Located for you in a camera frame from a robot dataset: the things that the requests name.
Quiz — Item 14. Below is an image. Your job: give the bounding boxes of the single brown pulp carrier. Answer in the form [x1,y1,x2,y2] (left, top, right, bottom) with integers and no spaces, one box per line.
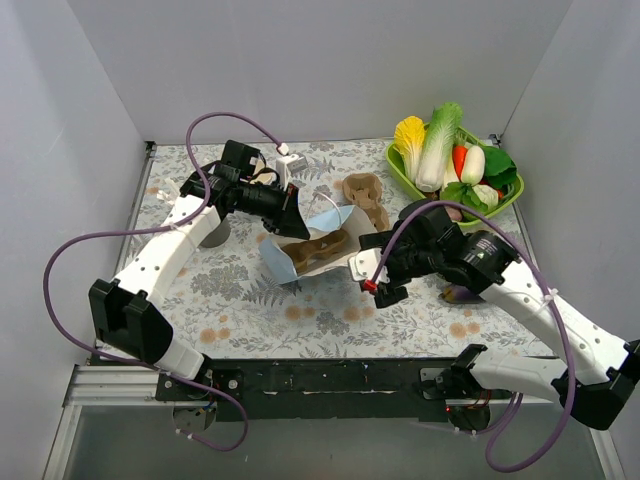
[281,229,349,274]

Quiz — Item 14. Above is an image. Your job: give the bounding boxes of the white paper carry bag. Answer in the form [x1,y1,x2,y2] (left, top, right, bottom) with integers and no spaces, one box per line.
[259,205,376,284]

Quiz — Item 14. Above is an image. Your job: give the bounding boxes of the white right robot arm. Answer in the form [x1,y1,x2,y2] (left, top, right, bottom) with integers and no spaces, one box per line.
[348,202,639,430]

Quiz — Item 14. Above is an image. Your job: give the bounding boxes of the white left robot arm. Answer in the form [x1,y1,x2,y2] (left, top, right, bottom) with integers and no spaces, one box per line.
[89,140,310,400]

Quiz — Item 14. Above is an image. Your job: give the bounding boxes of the red toy onion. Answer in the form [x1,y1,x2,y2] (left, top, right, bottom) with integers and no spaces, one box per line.
[427,192,463,222]

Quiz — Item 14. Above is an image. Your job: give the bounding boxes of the green plastic basket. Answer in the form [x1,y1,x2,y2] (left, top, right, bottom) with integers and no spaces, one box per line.
[386,127,525,218]

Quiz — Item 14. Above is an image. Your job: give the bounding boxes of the grey straw holder cup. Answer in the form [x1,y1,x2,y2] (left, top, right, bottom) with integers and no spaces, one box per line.
[200,220,231,248]

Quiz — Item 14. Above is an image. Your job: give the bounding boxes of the purple toy eggplant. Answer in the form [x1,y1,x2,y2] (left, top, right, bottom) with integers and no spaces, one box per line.
[439,284,484,305]

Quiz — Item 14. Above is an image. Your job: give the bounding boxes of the small green toy cabbage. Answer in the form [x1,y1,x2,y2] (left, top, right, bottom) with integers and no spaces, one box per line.
[462,184,500,214]

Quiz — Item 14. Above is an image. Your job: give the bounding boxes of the green toy napa cabbage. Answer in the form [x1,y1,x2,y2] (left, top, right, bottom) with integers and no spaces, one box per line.
[414,102,464,192]

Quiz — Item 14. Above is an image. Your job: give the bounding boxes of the brown pulp cup carrier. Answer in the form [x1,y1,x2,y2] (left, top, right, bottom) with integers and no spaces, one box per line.
[342,173,390,232]

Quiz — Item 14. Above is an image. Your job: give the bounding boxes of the white toy radish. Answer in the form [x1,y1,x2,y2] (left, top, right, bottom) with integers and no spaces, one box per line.
[460,145,485,186]

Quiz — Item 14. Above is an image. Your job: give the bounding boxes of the orange toy carrot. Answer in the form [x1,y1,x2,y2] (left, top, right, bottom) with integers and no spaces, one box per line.
[452,145,468,178]

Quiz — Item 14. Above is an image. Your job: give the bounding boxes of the green toy leafy vegetable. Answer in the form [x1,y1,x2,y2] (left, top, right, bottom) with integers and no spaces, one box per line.
[439,145,518,214]

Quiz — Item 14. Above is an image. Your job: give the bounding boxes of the floral patterned table mat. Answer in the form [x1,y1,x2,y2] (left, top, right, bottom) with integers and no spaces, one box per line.
[136,139,553,359]

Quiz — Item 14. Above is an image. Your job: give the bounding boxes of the yellow toy cabbage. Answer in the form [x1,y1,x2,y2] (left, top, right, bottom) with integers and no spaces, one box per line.
[394,116,426,182]

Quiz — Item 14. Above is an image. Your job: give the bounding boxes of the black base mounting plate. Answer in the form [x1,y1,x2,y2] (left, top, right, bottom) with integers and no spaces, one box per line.
[155,357,516,421]

